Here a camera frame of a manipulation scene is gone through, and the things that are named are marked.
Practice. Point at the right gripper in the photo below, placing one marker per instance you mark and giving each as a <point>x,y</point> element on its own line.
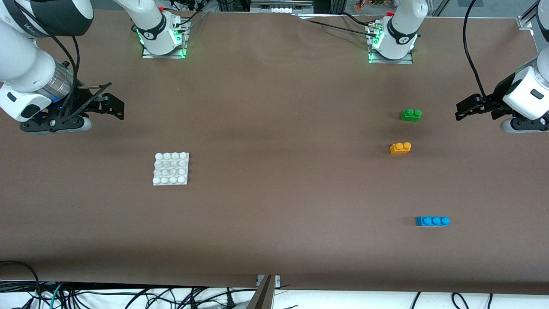
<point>84,104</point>

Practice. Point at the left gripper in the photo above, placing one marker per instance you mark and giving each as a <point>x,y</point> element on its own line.
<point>494,101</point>

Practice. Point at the yellow two-stud block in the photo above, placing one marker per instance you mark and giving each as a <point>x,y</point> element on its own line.
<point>400,148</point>

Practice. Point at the white studded base plate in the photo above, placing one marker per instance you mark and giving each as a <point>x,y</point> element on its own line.
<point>170,168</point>

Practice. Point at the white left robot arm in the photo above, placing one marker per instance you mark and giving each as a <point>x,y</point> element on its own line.
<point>399,30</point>

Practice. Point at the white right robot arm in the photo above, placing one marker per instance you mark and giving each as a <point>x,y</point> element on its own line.
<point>25,64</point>

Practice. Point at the green two-stud block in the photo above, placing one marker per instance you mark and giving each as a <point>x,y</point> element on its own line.
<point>411,115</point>

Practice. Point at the blue three-stud block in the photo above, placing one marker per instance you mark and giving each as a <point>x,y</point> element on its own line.
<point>432,221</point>

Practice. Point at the brown table cover mat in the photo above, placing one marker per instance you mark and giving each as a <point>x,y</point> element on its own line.
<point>279,150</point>

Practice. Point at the aluminium frame profile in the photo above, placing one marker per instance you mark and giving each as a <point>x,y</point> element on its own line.
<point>528,22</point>

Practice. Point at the silver metal bracket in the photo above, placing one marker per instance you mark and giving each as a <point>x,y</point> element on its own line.
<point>276,280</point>

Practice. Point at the grey camera post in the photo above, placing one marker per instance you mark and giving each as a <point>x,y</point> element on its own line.
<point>262,296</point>

